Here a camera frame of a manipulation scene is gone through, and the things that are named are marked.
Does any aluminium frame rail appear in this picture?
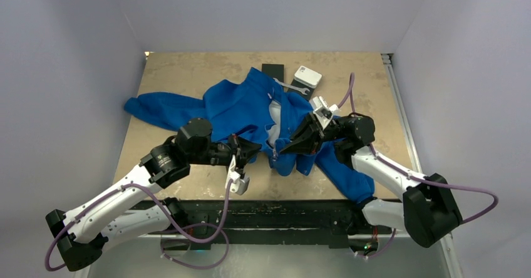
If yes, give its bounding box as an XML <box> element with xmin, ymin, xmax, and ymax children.
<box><xmin>75</xmin><ymin>233</ymin><xmax>463</xmax><ymax>277</ymax></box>

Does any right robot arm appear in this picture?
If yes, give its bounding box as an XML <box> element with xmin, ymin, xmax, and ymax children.
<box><xmin>280</xmin><ymin>111</ymin><xmax>464</xmax><ymax>248</ymax></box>

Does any right side aluminium rail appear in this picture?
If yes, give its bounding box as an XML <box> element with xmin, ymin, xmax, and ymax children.
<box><xmin>381</xmin><ymin>54</ymin><xmax>422</xmax><ymax>171</ymax></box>

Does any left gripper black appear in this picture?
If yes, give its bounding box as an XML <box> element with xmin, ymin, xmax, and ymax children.
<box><xmin>188</xmin><ymin>133</ymin><xmax>263</xmax><ymax>173</ymax></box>

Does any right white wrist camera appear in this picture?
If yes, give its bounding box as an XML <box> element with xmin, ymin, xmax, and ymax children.
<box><xmin>309</xmin><ymin>96</ymin><xmax>339</xmax><ymax>129</ymax></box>

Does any black flat block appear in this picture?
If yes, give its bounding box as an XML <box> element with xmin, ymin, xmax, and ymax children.
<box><xmin>261</xmin><ymin>63</ymin><xmax>285</xmax><ymax>82</ymax></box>

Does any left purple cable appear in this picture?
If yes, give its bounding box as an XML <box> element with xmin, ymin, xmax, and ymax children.
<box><xmin>44</xmin><ymin>178</ymin><xmax>234</xmax><ymax>272</ymax></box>

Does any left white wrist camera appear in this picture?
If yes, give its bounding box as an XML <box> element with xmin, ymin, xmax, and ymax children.
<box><xmin>225</xmin><ymin>155</ymin><xmax>250</xmax><ymax>195</ymax></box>

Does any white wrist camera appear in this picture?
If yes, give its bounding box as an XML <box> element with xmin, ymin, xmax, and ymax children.
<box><xmin>309</xmin><ymin>96</ymin><xmax>339</xmax><ymax>129</ymax></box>
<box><xmin>225</xmin><ymin>155</ymin><xmax>250</xmax><ymax>195</ymax></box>

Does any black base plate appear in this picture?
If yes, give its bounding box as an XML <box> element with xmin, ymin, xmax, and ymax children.
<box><xmin>162</xmin><ymin>197</ymin><xmax>392</xmax><ymax>250</ymax></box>

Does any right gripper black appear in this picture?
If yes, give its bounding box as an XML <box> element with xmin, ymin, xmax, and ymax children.
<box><xmin>278</xmin><ymin>111</ymin><xmax>349</xmax><ymax>155</ymax></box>

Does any white small box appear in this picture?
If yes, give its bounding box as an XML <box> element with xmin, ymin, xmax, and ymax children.
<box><xmin>294</xmin><ymin>66</ymin><xmax>322</xmax><ymax>89</ymax></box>

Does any silver wrench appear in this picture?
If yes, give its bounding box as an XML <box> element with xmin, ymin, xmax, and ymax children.
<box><xmin>273</xmin><ymin>78</ymin><xmax>310</xmax><ymax>96</ymax></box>

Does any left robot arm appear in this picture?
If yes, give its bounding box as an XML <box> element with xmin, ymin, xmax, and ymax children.
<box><xmin>44</xmin><ymin>118</ymin><xmax>262</xmax><ymax>272</ymax></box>

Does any blue zip jacket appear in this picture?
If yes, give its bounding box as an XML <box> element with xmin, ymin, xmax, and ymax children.
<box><xmin>124</xmin><ymin>68</ymin><xmax>375</xmax><ymax>202</ymax></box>

